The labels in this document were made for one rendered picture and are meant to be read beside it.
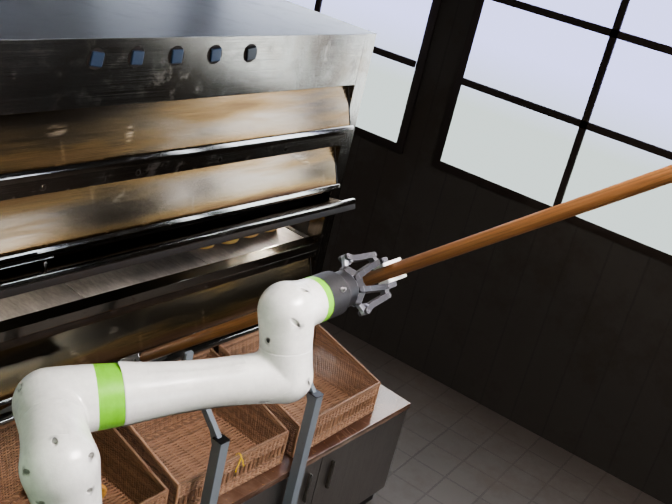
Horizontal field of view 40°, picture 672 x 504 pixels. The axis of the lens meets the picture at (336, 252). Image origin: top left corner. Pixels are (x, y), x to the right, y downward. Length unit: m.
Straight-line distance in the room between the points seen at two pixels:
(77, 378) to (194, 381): 0.20
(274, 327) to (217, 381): 0.14
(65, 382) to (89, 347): 1.67
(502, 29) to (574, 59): 0.42
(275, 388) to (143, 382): 0.24
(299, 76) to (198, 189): 0.58
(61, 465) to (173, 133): 1.80
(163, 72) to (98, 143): 0.31
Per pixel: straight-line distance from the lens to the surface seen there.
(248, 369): 1.69
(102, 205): 3.04
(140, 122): 3.02
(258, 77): 3.32
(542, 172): 4.94
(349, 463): 3.99
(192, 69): 3.09
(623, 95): 4.76
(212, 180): 3.35
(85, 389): 1.62
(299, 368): 1.70
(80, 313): 3.19
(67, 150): 2.86
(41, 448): 1.50
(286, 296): 1.66
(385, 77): 5.32
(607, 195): 1.70
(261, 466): 3.52
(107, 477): 3.40
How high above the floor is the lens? 2.75
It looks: 23 degrees down
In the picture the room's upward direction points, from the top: 13 degrees clockwise
